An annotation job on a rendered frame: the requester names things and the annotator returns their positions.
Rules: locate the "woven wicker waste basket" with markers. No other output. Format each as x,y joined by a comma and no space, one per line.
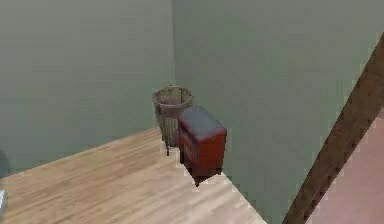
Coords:
170,100

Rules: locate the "red cabinet with grey top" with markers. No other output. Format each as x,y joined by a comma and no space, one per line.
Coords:
202,140

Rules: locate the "white grey object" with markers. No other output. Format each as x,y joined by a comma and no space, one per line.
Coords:
2,200

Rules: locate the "dark brown door frame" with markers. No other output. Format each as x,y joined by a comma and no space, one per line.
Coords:
346,133

